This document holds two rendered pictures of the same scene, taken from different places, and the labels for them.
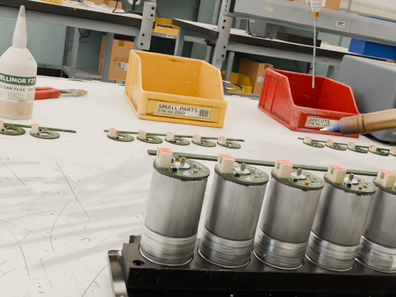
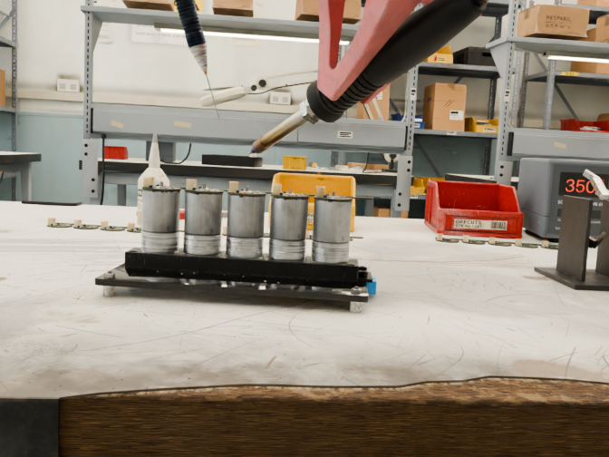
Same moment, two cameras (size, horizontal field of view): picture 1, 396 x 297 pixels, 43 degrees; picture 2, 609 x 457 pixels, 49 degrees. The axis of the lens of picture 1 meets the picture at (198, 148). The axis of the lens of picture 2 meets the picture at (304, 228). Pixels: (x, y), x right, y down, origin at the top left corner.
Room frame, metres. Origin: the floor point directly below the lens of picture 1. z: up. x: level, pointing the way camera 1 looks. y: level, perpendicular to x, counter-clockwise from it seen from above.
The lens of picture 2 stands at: (-0.16, -0.23, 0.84)
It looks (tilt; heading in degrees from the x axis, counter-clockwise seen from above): 7 degrees down; 21
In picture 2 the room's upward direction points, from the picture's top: 3 degrees clockwise
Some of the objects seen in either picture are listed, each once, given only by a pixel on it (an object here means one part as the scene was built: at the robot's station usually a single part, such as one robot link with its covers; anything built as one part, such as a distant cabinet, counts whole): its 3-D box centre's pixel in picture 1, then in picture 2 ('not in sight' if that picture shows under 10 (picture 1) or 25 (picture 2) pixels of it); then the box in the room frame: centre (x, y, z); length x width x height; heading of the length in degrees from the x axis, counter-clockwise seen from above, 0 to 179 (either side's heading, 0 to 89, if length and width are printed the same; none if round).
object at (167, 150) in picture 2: not in sight; (160, 151); (2.32, 1.37, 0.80); 0.15 x 0.12 x 0.10; 27
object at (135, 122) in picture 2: not in sight; (252, 131); (2.35, 0.96, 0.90); 1.30 x 0.06 x 0.12; 116
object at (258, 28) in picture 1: (261, 28); not in sight; (3.11, -0.24, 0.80); 0.15 x 0.12 x 0.10; 45
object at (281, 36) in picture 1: (297, 39); not in sight; (3.26, -0.49, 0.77); 0.24 x 0.16 x 0.04; 115
